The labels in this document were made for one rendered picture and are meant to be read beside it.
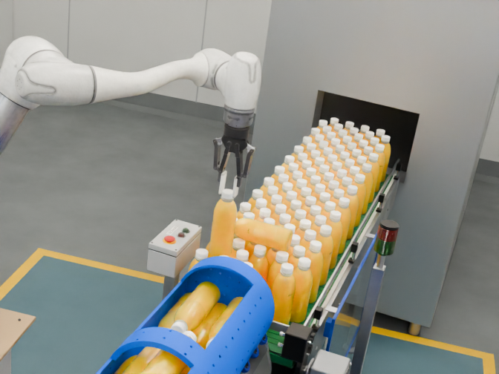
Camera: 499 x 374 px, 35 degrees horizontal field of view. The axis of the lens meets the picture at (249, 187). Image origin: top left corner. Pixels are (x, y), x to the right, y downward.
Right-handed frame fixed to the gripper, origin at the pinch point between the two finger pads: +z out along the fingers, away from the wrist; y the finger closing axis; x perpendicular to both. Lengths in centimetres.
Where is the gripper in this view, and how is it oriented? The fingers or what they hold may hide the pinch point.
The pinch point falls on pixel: (229, 184)
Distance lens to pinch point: 247.8
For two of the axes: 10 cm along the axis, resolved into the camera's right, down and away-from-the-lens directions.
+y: 9.3, 2.6, -2.7
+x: 3.5, -3.6, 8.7
